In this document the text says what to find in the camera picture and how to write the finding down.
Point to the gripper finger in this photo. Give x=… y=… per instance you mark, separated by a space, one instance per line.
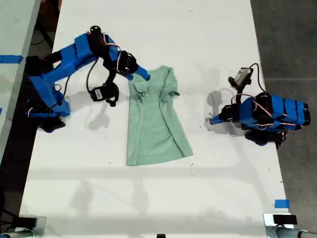
x=129 y=77
x=219 y=117
x=143 y=73
x=218 y=121

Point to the pale green T-shirt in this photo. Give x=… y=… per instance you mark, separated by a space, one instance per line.
x=153 y=124

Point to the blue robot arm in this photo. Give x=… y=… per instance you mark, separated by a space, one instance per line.
x=74 y=57
x=275 y=114

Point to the small blue tape square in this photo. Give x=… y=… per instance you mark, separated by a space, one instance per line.
x=282 y=203

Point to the pale grey side table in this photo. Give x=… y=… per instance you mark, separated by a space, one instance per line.
x=15 y=37

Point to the long blue tape strip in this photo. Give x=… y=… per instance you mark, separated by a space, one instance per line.
x=10 y=59

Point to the small black box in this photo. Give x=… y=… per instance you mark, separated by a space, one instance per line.
x=27 y=222
x=284 y=219

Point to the small black clip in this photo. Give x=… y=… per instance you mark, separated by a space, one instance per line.
x=161 y=235

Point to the grey metal pipe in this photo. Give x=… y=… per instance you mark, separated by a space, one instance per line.
x=15 y=234
x=289 y=233

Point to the black camera stalk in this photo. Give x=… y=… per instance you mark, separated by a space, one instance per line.
x=111 y=78
x=239 y=95

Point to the black camera box with label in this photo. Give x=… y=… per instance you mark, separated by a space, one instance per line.
x=100 y=93

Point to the grey black camera box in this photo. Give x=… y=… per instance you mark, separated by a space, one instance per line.
x=242 y=75

